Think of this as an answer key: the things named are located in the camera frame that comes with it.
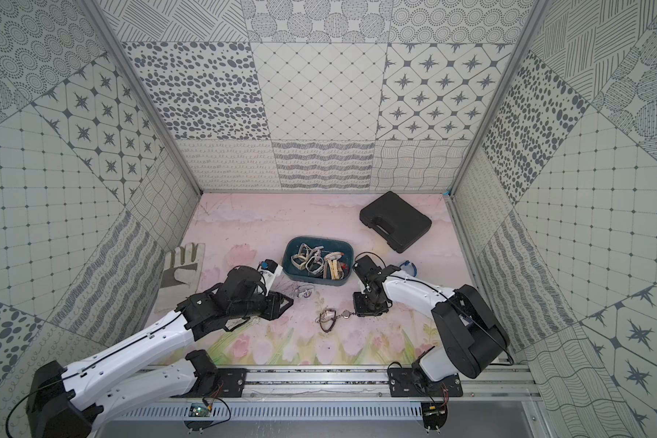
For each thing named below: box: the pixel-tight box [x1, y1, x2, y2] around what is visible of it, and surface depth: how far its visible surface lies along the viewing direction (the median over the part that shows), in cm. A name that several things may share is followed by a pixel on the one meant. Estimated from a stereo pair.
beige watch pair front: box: [290, 242, 313, 272], surface depth 100 cm
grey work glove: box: [154, 242, 206, 313], surface depth 97 cm
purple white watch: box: [294, 283, 316, 299], surface depth 92 cm
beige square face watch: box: [327, 259, 345, 281], surface depth 95 cm
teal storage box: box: [281, 236, 355, 287], surface depth 97 cm
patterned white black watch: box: [305, 255, 324, 275], surface depth 97 cm
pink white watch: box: [310, 245, 324, 266], surface depth 99 cm
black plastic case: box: [359, 190, 433, 254], surface depth 109 cm
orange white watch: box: [323, 250, 345, 261], surface depth 100 cm
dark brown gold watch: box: [314, 308, 337, 334], surface depth 87 cm
